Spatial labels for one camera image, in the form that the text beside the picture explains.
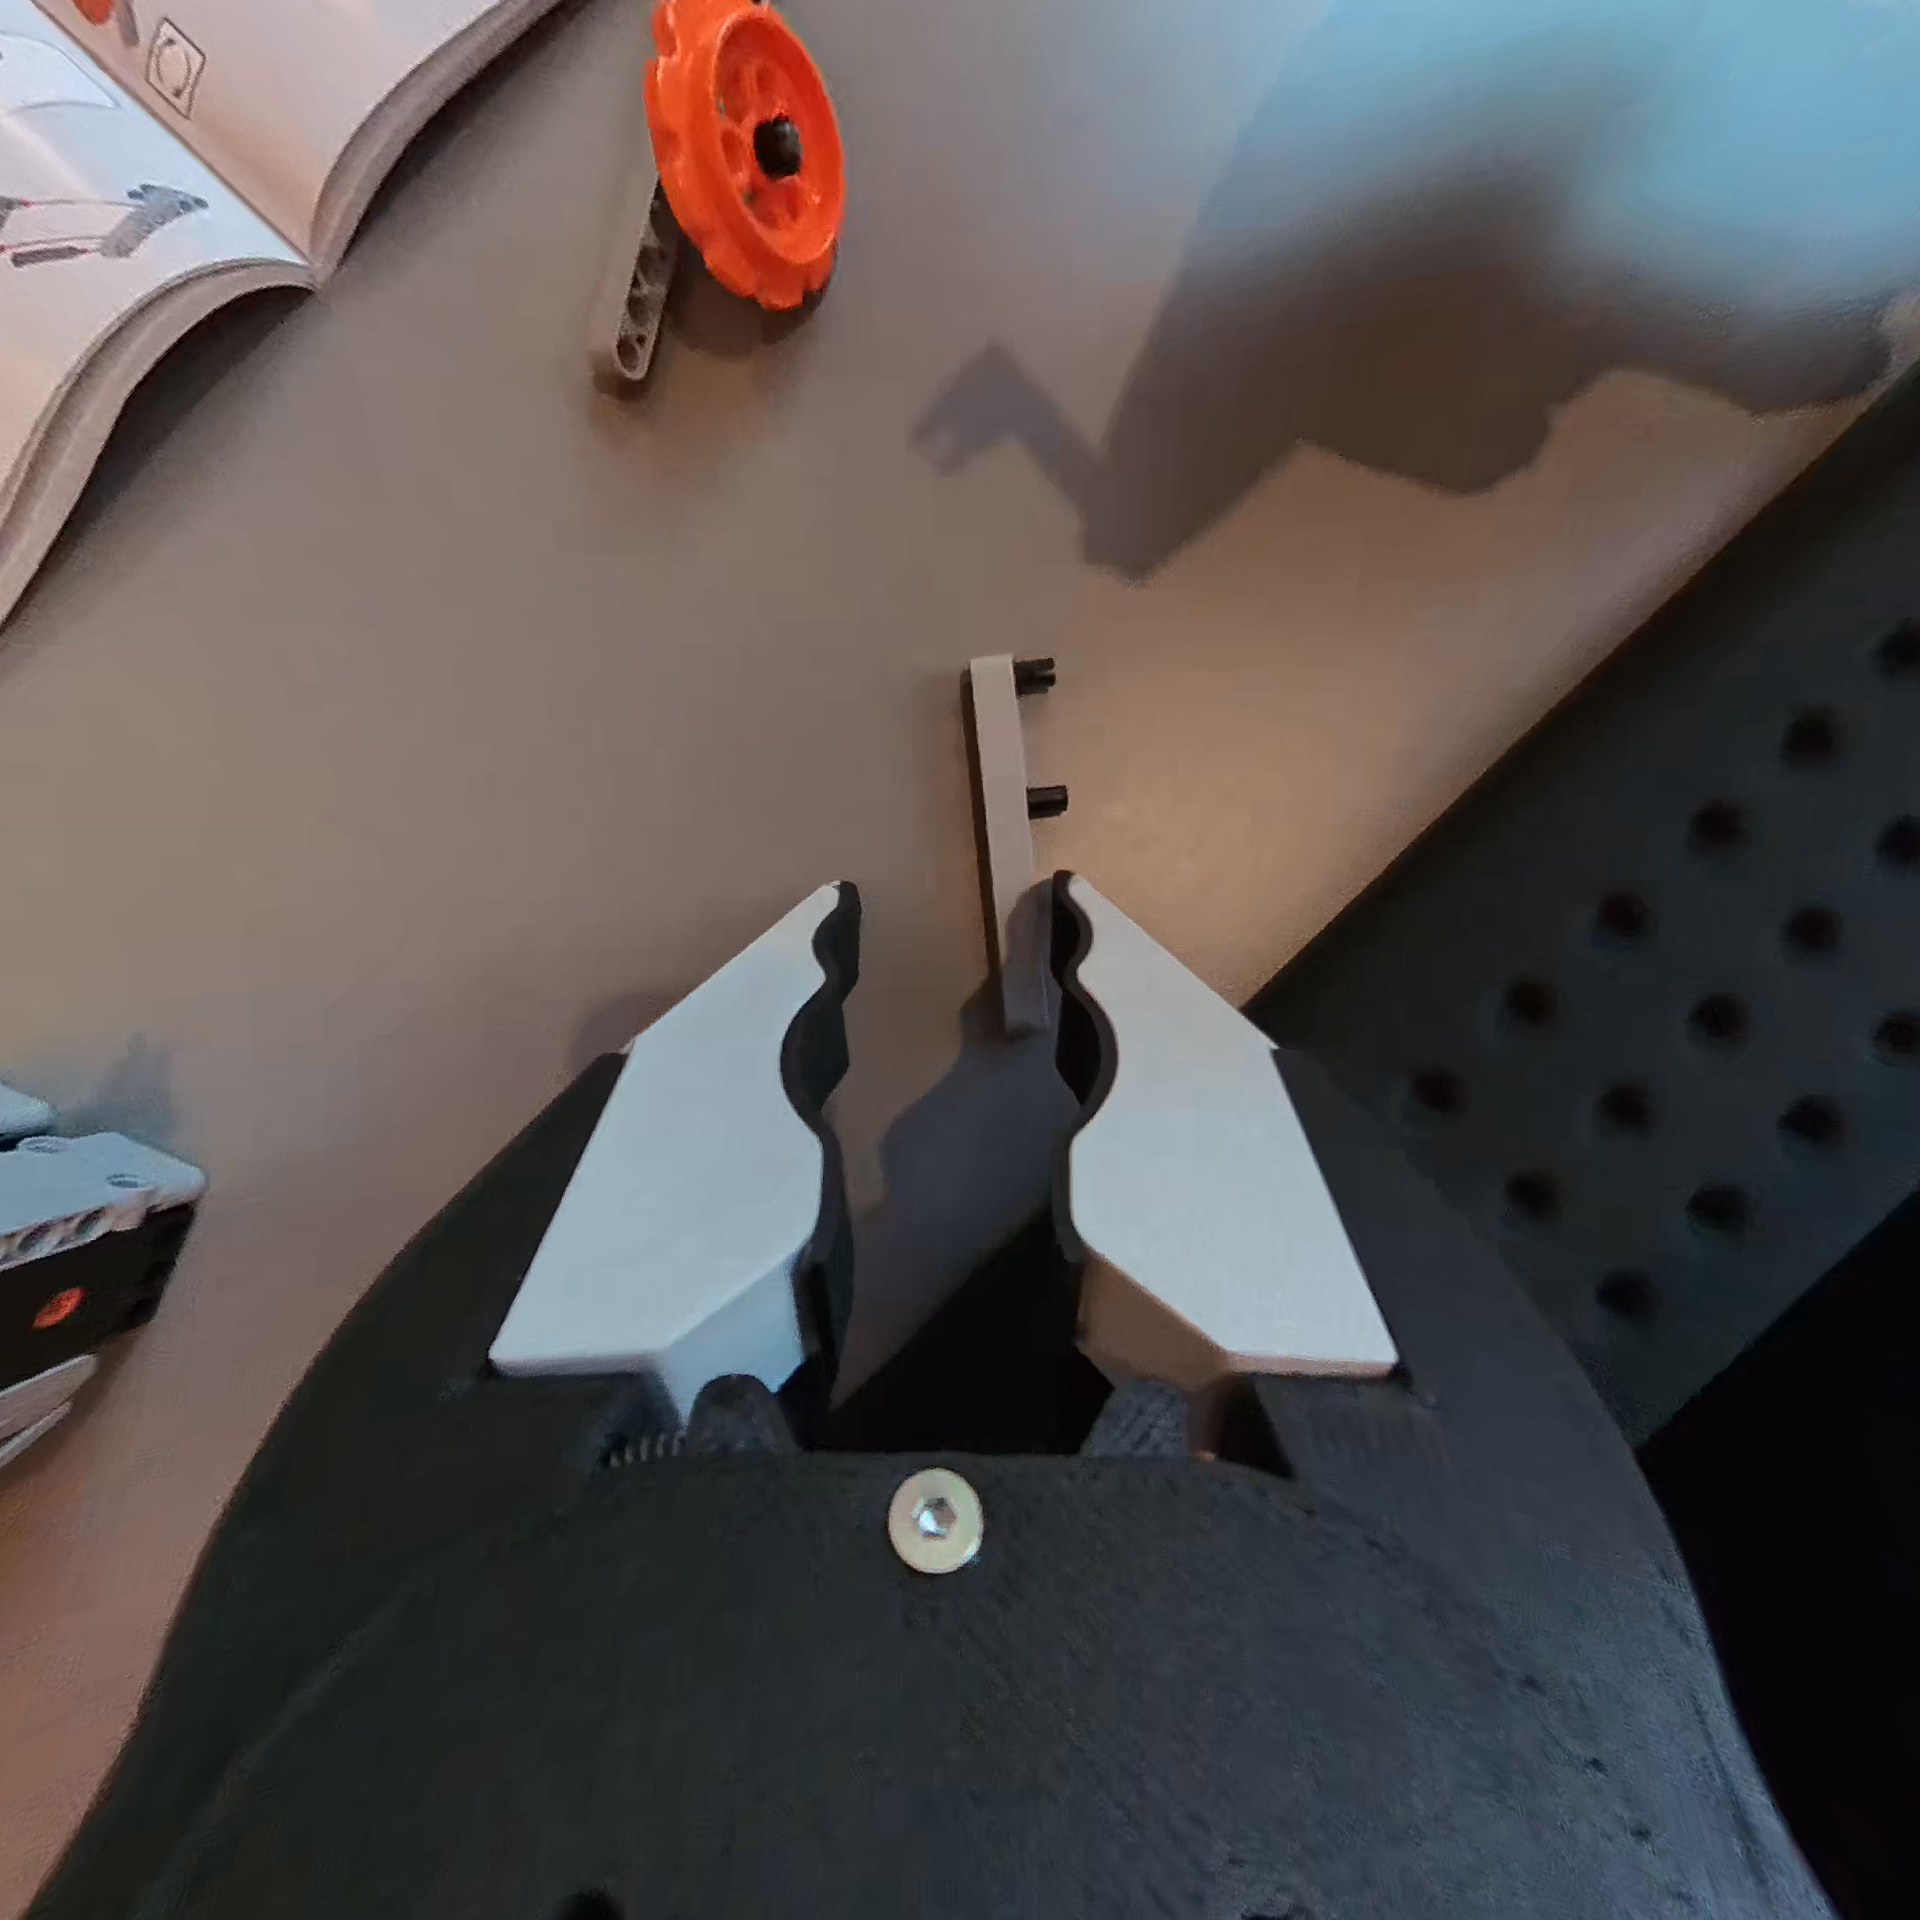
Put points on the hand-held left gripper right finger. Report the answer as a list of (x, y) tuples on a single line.
[(1214, 1201)]

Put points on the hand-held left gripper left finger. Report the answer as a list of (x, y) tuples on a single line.
[(675, 1201)]

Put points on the grey beam black pins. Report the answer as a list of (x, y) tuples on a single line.
[(996, 840)]

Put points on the black perforated panel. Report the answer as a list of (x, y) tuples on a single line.
[(1650, 975)]

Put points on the grey brick robot model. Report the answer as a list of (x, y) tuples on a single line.
[(75, 1201)]

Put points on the orange wheel beam assembly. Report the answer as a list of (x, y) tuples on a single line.
[(735, 150)]

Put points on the open instruction booklet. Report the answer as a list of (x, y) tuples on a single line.
[(225, 119)]

